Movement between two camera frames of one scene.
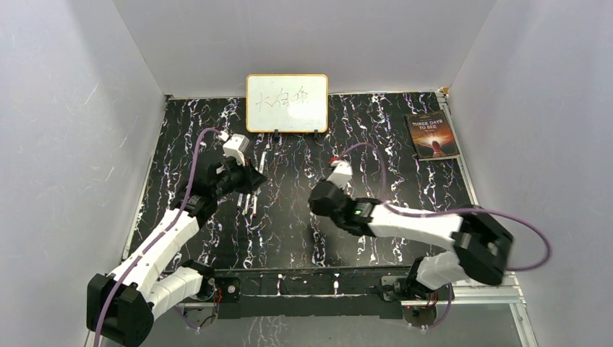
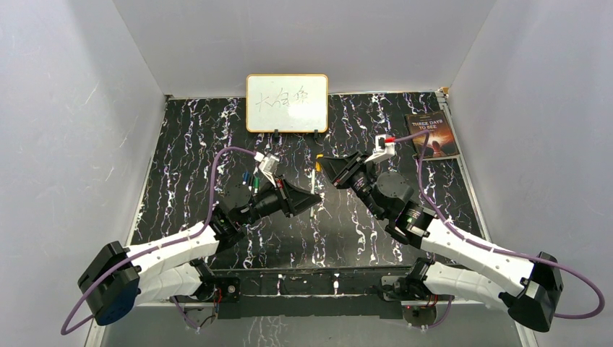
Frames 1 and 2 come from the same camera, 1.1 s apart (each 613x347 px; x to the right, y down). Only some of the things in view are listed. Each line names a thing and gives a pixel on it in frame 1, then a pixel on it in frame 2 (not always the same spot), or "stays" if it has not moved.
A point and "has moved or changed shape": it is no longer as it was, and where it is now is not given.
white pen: x=262 y=162 has moved or changed shape
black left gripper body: x=236 y=178 to x=276 y=199
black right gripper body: x=316 y=210 to x=356 y=173
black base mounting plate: x=311 y=293 stays
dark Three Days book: x=431 y=136 stays
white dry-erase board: x=287 y=103 stays
